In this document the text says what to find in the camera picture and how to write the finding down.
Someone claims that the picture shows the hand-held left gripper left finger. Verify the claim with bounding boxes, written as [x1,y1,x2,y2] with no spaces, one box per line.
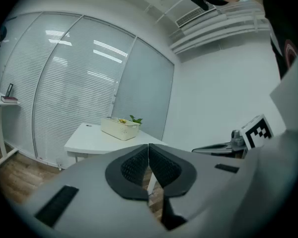
[19,144,169,238]

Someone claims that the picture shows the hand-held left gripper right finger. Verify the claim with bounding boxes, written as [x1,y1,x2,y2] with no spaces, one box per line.
[149,143,254,238]

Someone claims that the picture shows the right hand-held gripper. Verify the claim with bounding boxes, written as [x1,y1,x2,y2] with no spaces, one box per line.
[191,114,274,158]

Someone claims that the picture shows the cream perforated plastic basket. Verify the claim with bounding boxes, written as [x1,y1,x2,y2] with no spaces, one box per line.
[100,117,141,141]

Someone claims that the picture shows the green leafy plant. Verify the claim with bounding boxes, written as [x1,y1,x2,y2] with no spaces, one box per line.
[129,115,144,126]

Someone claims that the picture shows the glass partition with white blinds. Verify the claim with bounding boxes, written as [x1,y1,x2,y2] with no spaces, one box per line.
[0,11,176,169]

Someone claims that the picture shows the white ceiling pipes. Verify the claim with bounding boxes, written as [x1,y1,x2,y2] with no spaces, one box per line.
[167,7,271,57]

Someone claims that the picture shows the red book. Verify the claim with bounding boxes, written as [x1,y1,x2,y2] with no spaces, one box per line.
[0,96,18,104]

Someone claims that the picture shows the white ceiling air vent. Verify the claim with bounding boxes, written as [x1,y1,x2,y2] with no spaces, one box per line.
[175,5,218,29]

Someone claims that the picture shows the person in dark shirt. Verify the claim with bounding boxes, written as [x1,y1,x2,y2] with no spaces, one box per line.
[252,0,298,79]

